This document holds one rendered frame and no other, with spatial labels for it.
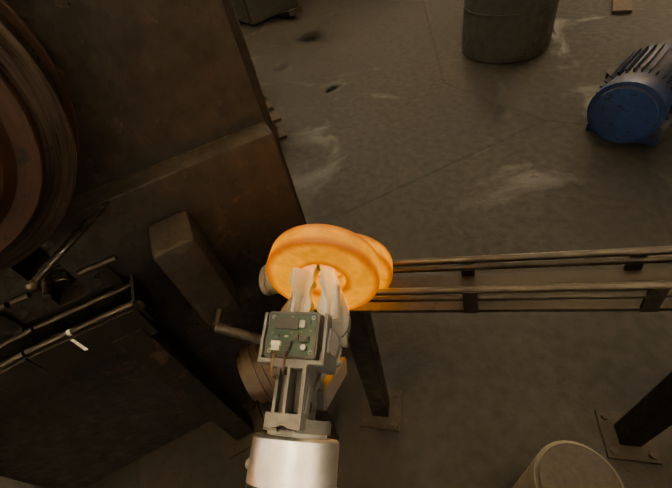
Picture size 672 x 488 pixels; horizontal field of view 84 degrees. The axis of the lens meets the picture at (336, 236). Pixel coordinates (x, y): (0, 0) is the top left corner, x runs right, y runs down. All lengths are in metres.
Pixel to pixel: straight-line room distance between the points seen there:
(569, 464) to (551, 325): 0.77
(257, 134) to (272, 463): 0.55
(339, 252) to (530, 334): 1.06
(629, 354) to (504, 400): 0.41
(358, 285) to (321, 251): 0.08
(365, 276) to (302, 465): 0.22
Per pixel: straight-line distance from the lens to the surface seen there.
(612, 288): 0.66
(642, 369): 1.48
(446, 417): 1.28
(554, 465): 0.74
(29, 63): 0.58
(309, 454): 0.41
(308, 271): 0.49
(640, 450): 1.37
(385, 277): 0.65
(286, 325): 0.41
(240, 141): 0.75
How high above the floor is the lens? 1.22
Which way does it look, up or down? 45 degrees down
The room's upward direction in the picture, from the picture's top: 15 degrees counter-clockwise
